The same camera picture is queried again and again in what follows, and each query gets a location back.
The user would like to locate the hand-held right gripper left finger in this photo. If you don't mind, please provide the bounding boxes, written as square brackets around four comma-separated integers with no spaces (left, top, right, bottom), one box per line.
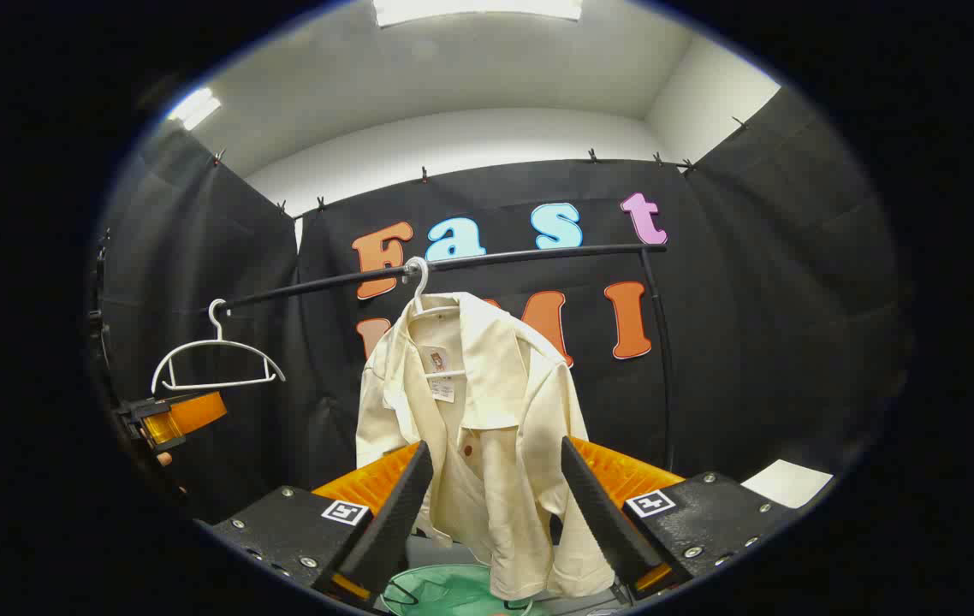
[196,441,437,610]

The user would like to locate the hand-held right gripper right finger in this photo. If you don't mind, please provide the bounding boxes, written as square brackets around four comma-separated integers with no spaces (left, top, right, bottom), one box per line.
[560,435,800,604]

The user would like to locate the green laundry hamper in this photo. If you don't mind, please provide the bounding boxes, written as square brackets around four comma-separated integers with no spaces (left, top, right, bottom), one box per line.
[380,560,556,616]

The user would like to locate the cream button shirt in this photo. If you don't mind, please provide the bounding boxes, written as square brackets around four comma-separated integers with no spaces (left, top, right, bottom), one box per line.
[355,292,616,601]

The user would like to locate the white plastic clothes hanger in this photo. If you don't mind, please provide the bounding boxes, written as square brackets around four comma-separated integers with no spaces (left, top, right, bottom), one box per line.
[151,298,287,395]
[402,256,469,380]

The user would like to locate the black metal clothes rack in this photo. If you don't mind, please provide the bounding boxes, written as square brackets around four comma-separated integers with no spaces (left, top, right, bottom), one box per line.
[217,242,678,473]

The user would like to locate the white flat sheet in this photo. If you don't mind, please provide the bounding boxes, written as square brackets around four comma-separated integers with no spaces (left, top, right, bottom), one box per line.
[741,459,834,510]

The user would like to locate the black backdrop cloth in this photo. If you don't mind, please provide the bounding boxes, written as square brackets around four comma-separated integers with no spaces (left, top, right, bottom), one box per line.
[89,86,914,524]

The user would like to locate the ceiling light panel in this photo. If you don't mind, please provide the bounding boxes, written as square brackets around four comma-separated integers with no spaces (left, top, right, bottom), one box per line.
[166,86,223,132]
[371,0,584,28]

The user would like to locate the row of black clips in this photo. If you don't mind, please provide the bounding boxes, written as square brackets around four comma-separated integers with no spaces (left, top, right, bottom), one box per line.
[211,117,749,215]

